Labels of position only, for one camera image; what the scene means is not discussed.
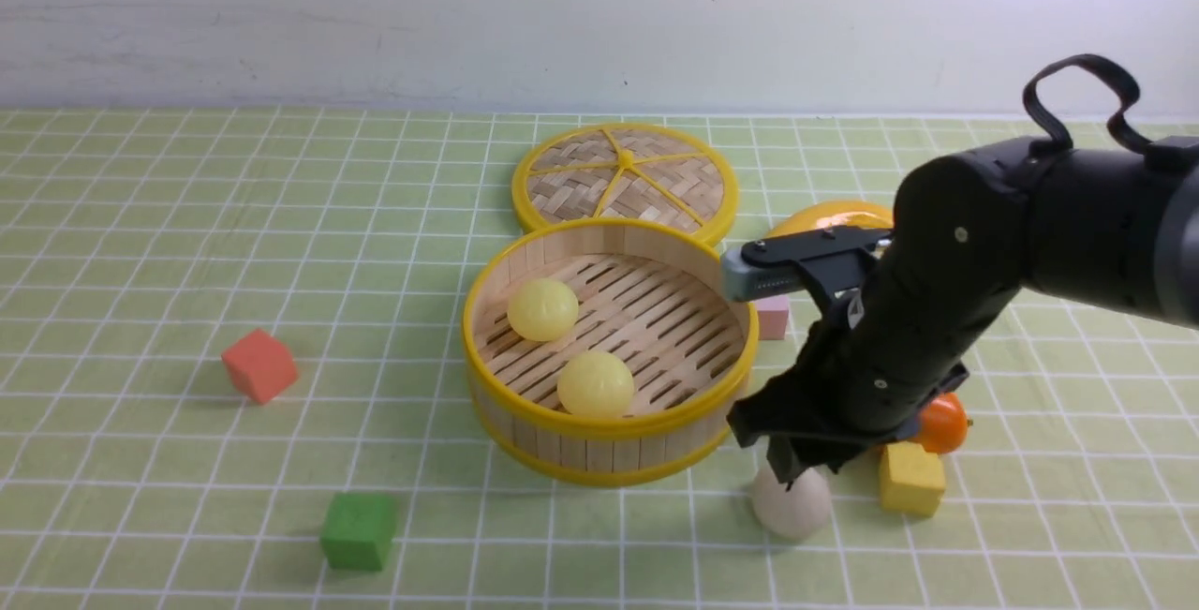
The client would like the green foam cube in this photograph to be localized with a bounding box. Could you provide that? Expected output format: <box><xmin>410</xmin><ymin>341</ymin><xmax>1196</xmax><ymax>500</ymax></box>
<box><xmin>318</xmin><ymin>493</ymin><xmax>398</xmax><ymax>573</ymax></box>

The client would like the red foam cube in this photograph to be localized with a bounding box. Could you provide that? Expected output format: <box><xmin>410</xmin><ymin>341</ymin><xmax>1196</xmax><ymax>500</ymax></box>
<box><xmin>221</xmin><ymin>328</ymin><xmax>300</xmax><ymax>405</ymax></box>

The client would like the yellow foam cube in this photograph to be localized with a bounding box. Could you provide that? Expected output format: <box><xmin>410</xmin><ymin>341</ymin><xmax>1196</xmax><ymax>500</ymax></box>
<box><xmin>879</xmin><ymin>440</ymin><xmax>946</xmax><ymax>517</ymax></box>

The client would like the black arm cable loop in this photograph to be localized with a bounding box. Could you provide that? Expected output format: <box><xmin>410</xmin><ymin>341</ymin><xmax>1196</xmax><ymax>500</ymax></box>
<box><xmin>1022</xmin><ymin>53</ymin><xmax>1199</xmax><ymax>171</ymax></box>

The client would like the green checkered tablecloth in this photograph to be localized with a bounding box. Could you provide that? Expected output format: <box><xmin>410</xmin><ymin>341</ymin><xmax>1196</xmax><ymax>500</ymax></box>
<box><xmin>1</xmin><ymin>108</ymin><xmax>1198</xmax><ymax>609</ymax></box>

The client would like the white steamed bun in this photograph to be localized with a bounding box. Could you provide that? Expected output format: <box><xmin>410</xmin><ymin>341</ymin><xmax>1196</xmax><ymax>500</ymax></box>
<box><xmin>749</xmin><ymin>469</ymin><xmax>835</xmax><ymax>542</ymax></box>

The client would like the pink foam cube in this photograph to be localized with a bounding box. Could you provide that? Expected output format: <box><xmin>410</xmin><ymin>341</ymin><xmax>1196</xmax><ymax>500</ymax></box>
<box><xmin>752</xmin><ymin>295</ymin><xmax>791</xmax><ymax>342</ymax></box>

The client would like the bamboo steamer lid yellow rim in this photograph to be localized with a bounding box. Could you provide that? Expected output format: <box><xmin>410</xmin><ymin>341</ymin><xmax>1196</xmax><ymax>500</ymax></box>
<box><xmin>511</xmin><ymin>123</ymin><xmax>739</xmax><ymax>244</ymax></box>

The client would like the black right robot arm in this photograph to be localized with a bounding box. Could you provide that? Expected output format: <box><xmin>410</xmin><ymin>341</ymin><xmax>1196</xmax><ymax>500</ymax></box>
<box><xmin>722</xmin><ymin>135</ymin><xmax>1198</xmax><ymax>483</ymax></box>

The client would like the yellow steamed bun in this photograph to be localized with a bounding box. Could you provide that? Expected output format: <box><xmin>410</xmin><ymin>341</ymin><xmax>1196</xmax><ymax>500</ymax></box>
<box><xmin>556</xmin><ymin>350</ymin><xmax>635</xmax><ymax>419</ymax></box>
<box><xmin>507</xmin><ymin>277</ymin><xmax>582</xmax><ymax>342</ymax></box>

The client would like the orange plastic mango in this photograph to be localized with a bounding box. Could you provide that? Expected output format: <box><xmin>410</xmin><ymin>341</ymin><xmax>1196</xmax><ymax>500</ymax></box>
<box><xmin>909</xmin><ymin>392</ymin><xmax>974</xmax><ymax>455</ymax></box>

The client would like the yellow plastic banana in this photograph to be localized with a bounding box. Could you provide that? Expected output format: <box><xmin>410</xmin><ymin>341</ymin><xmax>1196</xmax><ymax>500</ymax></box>
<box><xmin>765</xmin><ymin>200</ymin><xmax>894</xmax><ymax>238</ymax></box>

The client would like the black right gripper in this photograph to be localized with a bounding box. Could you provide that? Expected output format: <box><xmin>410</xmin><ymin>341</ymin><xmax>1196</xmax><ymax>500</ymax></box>
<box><xmin>728</xmin><ymin>297</ymin><xmax>970</xmax><ymax>487</ymax></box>

